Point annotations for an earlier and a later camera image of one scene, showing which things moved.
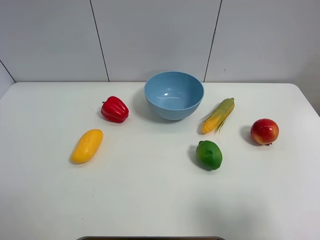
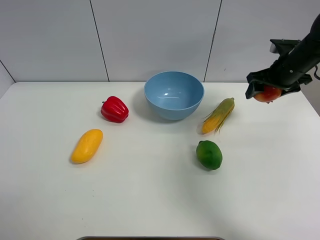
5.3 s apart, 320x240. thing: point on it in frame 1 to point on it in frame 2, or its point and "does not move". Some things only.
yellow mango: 86,145 does not move
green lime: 208,156 does not move
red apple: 265,131 to 269,94
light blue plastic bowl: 174,95 does not move
